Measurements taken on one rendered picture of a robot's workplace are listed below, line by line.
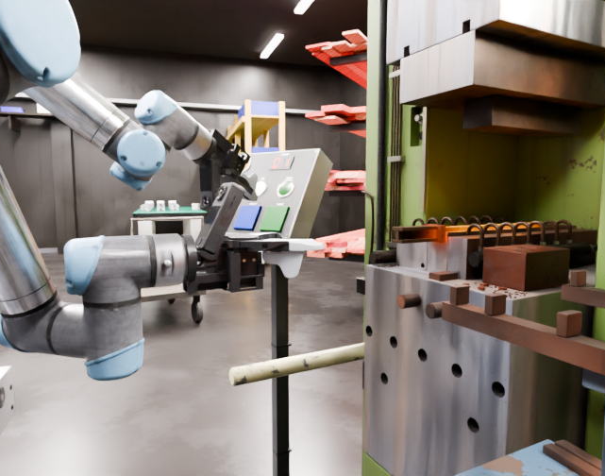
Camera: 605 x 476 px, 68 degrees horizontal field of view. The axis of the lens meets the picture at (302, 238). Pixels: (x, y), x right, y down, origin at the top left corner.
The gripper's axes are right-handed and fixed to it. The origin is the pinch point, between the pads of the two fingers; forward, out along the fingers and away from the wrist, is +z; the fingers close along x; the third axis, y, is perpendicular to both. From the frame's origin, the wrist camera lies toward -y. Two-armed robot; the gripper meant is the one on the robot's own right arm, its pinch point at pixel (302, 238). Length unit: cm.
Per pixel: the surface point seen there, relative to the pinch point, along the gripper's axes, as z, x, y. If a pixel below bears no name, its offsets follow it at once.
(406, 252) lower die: 30.7, -9.0, 5.6
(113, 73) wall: 57, -847, -225
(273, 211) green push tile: 15.0, -45.0, -2.5
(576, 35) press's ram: 52, 12, -37
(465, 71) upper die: 30.7, 5.7, -29.5
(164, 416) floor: 3, -147, 101
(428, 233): 27.9, 0.6, 0.5
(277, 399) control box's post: 21, -56, 57
